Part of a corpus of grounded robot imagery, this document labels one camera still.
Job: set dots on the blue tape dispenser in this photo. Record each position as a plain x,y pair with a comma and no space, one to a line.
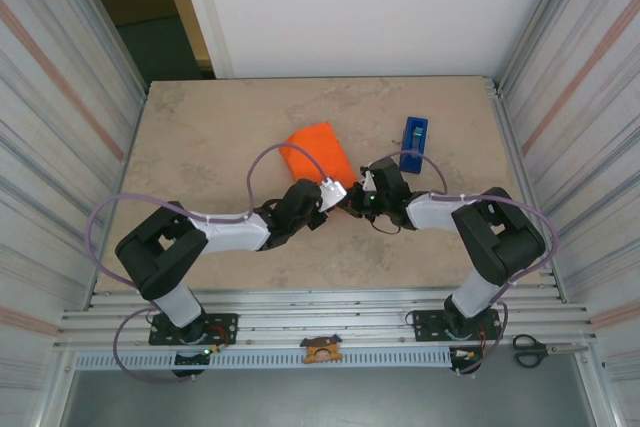
415,139

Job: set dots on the orange cloth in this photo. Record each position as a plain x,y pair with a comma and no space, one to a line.
330,147

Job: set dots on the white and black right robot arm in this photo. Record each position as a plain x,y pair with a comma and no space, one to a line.
495,242

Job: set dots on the brown cartoon figure decoration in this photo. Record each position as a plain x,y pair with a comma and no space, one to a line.
321,349

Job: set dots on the black controller board green light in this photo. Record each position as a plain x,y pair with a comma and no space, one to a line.
190,359

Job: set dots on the black controller board orange plugs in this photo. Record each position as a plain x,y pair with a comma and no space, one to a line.
462,357

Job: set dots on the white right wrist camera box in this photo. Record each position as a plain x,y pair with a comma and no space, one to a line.
367,174

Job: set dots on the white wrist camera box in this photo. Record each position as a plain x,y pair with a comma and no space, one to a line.
332,193
367,174

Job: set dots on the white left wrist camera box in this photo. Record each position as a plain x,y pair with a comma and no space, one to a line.
332,193

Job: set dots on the aluminium rail frame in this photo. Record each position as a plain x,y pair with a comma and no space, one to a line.
320,312

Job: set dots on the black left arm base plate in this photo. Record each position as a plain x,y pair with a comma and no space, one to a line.
227,319

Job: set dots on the aluminium side rail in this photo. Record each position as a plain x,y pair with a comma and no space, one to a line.
501,112
138,112

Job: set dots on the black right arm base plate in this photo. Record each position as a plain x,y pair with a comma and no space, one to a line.
425,329

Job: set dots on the white door frame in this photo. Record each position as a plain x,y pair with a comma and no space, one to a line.
205,12

